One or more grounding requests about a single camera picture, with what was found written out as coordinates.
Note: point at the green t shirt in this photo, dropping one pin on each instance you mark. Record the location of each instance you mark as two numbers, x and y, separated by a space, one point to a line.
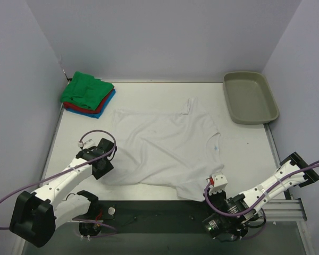
85 88

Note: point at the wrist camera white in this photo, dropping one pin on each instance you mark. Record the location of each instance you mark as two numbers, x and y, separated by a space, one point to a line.
86 145
217 183

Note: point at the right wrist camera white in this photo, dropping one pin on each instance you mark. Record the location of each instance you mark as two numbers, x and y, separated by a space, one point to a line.
217 183

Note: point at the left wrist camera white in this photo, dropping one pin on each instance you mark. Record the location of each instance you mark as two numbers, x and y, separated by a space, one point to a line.
86 145

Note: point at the aluminium rail profile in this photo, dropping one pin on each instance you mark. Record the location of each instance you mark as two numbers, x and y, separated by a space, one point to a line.
279 210

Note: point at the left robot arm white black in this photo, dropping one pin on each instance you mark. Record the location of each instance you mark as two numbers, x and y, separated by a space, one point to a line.
38 214

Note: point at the red t shirt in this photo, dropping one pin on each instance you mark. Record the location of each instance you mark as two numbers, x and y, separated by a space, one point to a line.
90 106

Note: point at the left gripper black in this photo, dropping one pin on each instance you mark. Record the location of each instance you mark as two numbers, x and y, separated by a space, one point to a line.
103 164

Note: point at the white t shirt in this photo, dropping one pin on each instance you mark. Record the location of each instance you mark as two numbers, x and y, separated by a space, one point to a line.
175 149

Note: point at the blue t shirt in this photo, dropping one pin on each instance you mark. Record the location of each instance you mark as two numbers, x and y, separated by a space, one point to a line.
91 113

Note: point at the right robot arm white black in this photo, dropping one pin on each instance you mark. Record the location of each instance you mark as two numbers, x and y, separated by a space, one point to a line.
237 215

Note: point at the grey plastic tray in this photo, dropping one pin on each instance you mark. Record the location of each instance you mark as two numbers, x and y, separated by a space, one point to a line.
249 98

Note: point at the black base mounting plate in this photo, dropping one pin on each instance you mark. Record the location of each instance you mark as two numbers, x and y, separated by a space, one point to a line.
158 217

